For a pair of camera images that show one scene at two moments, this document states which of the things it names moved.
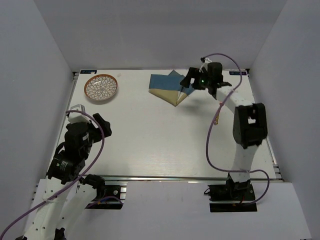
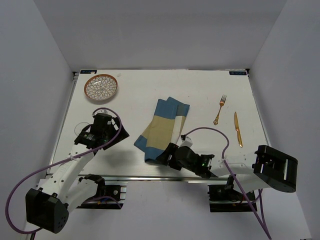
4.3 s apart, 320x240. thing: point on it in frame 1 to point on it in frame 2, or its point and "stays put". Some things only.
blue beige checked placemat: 168,87 to 165,128
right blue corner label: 237,73 stays put
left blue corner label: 88,71 stays put
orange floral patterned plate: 100,86 stays put
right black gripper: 193,73 to 163,157
